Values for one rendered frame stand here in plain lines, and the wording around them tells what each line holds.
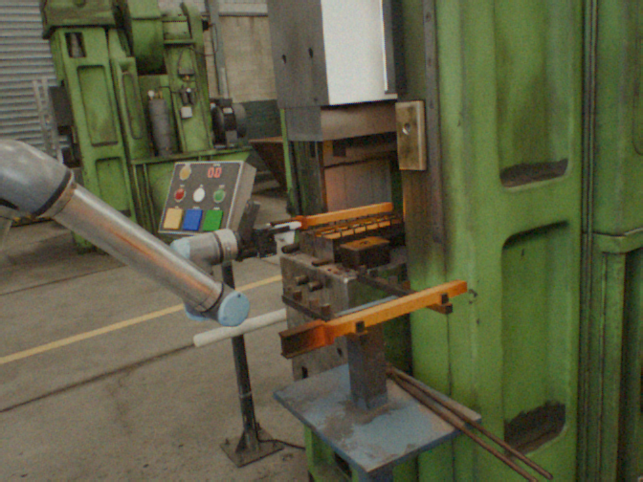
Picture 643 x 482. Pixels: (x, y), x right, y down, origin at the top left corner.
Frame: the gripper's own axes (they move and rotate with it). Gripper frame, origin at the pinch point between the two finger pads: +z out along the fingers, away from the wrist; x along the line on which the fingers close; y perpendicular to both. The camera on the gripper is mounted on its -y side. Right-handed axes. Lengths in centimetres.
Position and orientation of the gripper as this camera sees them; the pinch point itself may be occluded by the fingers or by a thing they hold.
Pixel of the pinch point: (295, 222)
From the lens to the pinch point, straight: 166.2
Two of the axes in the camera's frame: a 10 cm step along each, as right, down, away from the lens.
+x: 5.2, 1.6, -8.4
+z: 8.5, -2.2, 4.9
